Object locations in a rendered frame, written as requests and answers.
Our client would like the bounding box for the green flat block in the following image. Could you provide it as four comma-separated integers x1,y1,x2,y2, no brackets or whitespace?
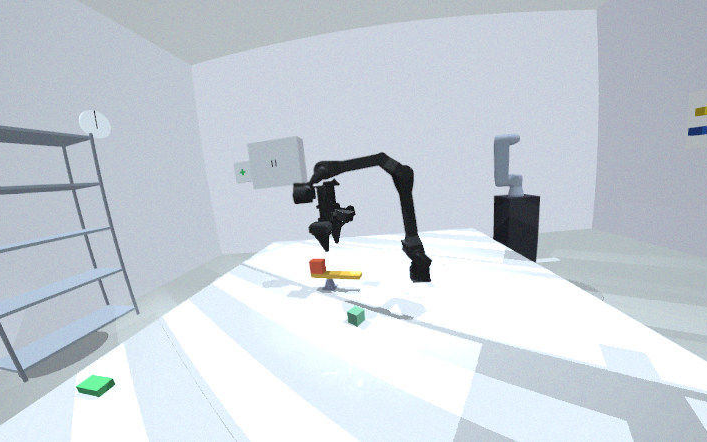
76,375,115,397

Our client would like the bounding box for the mint green block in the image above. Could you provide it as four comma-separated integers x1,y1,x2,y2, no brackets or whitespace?
347,305,366,327

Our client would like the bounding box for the yellow bar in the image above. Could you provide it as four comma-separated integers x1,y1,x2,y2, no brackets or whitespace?
308,258,362,280

